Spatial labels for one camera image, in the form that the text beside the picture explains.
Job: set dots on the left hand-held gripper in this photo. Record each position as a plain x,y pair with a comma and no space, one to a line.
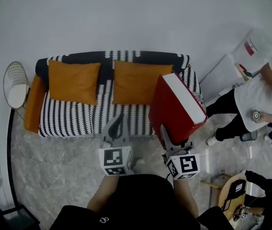
113,157

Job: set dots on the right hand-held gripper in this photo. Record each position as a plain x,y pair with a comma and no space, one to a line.
186,164

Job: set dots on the thick red book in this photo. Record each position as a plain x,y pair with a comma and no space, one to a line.
169,109

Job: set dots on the orange sofa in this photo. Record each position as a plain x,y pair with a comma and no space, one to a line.
34,104

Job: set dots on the person's left forearm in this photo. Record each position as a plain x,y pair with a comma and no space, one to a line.
102,195

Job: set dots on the person's right forearm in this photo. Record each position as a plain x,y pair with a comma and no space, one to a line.
185,198

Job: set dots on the black white striped blanket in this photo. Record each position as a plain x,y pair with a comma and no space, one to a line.
66,118

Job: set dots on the orange cushion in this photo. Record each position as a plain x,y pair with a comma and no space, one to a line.
136,83
73,81

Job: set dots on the round wooden side table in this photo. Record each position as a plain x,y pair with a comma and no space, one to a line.
224,193

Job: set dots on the black mesh waste bin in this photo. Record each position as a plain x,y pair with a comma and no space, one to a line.
249,136

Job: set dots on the person's black shirt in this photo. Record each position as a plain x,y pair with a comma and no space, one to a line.
138,205

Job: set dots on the black bag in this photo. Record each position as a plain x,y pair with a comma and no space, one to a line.
237,188

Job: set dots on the white cabinet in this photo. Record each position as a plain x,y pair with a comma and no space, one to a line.
219,78

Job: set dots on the bottle lid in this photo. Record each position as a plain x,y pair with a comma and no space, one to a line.
256,116

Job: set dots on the black glass side table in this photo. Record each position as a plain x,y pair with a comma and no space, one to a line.
11,218

